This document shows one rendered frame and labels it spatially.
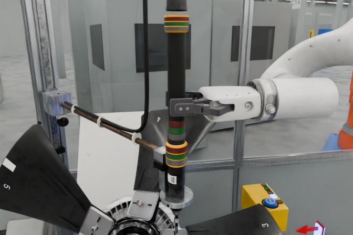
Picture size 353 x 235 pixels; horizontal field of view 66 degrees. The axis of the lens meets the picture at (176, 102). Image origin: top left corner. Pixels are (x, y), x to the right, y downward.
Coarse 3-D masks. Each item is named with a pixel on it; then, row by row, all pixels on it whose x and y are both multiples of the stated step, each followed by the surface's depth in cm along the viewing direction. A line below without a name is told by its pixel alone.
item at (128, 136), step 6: (66, 108) 90; (78, 114) 84; (84, 114) 82; (90, 120) 79; (96, 120) 76; (102, 126) 74; (108, 126) 72; (114, 132) 70; (120, 132) 67; (126, 132) 67; (138, 138) 63; (144, 144) 60; (150, 144) 60
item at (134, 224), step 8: (120, 224) 54; (128, 224) 54; (136, 224) 54; (144, 224) 54; (152, 224) 64; (112, 232) 53; (120, 232) 54; (128, 232) 54; (136, 232) 54; (144, 232) 55; (152, 232) 54
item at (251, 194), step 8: (256, 184) 103; (248, 192) 98; (256, 192) 98; (264, 192) 98; (248, 200) 97; (256, 200) 93; (272, 208) 89; (280, 208) 89; (280, 216) 89; (280, 224) 90
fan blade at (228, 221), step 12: (228, 216) 68; (240, 216) 68; (252, 216) 68; (264, 216) 68; (192, 228) 63; (204, 228) 64; (216, 228) 64; (228, 228) 64; (240, 228) 65; (252, 228) 65; (276, 228) 66
